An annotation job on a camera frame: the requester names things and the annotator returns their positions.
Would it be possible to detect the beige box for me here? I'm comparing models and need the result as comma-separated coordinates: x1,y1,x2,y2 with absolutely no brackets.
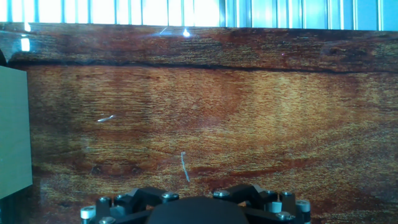
0,65,34,200

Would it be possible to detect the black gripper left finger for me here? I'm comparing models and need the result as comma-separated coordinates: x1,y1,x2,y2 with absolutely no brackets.
80,186,180,224

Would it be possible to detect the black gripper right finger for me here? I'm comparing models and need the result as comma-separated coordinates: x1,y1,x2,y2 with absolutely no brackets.
212,184,312,224

